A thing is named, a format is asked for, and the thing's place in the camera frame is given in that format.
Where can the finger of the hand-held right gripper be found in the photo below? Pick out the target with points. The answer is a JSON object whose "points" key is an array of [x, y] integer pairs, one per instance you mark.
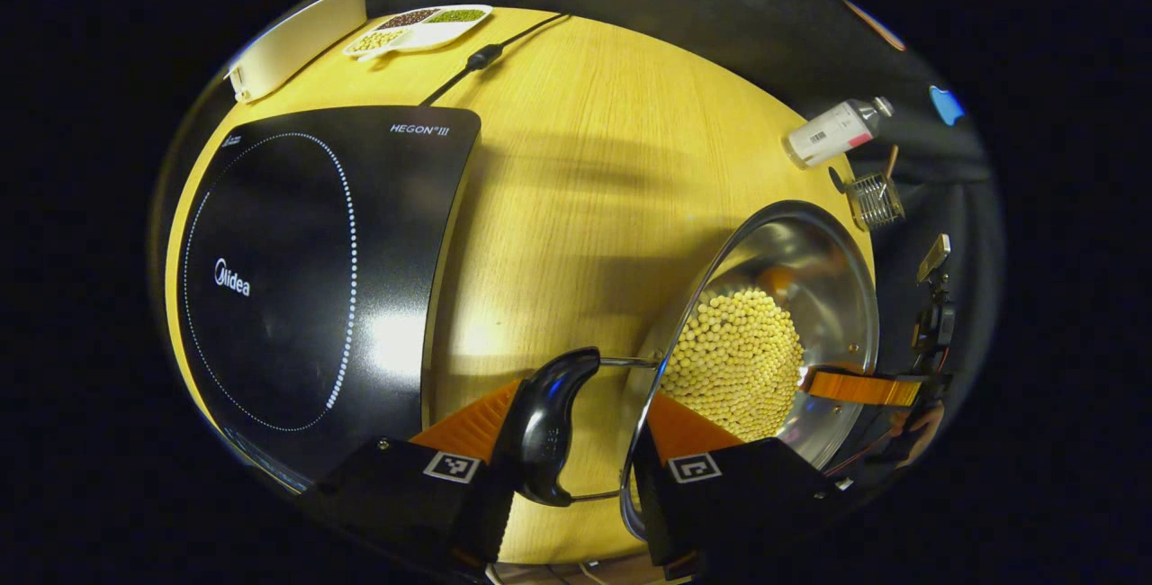
{"points": [[864, 388]]}

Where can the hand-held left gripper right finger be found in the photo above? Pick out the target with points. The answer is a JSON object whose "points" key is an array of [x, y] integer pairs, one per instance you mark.
{"points": [[652, 504]]}

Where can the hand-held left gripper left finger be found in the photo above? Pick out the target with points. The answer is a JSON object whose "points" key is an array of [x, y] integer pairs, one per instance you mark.
{"points": [[396, 495]]}

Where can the black induction cooktop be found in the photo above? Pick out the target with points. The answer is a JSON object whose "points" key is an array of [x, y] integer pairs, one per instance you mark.
{"points": [[270, 279]]}

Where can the small device on stand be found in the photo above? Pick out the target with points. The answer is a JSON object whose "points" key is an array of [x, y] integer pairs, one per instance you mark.
{"points": [[936, 319]]}

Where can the pile of soybeans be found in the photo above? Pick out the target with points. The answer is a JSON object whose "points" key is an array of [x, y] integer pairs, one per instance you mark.
{"points": [[733, 360]]}

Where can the glass jar with stick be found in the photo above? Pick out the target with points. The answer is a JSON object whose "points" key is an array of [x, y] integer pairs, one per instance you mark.
{"points": [[875, 200]]}

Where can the small black disc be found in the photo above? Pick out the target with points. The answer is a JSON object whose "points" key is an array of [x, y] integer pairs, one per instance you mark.
{"points": [[837, 180]]}

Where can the small clear bottle white label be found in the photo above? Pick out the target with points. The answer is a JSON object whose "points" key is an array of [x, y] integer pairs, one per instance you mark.
{"points": [[832, 130]]}

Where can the white toaster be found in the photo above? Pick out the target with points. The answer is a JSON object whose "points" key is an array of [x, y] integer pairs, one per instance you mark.
{"points": [[297, 40]]}

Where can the white divided dish of beans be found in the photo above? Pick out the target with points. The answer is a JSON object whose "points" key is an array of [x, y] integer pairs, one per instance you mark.
{"points": [[418, 29]]}

